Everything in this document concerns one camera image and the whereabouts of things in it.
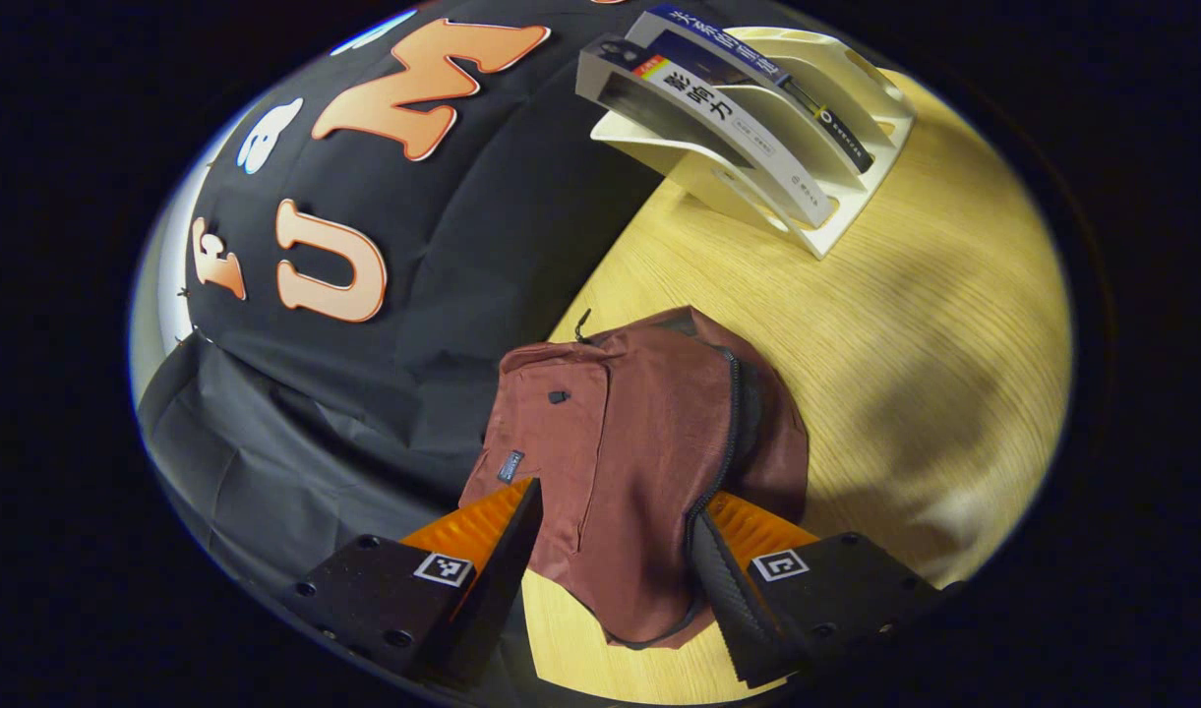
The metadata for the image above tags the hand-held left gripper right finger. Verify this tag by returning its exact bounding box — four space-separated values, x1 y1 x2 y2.
686 492 965 690

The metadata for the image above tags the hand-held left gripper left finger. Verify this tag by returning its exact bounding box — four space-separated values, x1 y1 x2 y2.
283 478 546 689

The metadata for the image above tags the maroon schoolbag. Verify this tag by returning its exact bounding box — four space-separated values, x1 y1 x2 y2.
459 305 811 651

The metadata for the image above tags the white spine book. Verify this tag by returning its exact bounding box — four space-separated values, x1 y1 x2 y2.
574 37 839 230

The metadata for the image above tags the white bookshelf rack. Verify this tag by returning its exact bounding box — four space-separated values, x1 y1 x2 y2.
590 27 917 262

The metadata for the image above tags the blue spine book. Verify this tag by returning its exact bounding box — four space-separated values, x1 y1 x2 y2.
625 2 876 176

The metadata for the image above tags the black backdrop cloth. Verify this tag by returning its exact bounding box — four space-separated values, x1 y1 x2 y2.
133 0 682 630

